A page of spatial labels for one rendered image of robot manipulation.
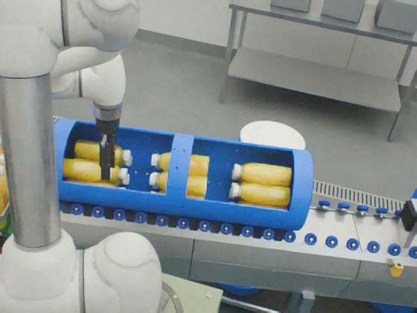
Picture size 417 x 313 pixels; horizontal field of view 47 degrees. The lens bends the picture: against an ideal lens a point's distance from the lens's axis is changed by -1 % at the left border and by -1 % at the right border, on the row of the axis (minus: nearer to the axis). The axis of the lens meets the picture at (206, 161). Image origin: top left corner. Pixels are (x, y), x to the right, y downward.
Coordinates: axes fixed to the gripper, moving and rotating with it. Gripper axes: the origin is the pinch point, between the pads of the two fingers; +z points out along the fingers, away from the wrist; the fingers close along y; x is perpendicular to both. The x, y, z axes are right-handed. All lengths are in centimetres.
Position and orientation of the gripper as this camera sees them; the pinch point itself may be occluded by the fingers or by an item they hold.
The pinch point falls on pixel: (108, 166)
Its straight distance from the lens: 164.5
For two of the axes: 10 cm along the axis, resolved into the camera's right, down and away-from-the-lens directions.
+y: 0.7, -6.0, 8.0
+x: -9.9, -1.4, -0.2
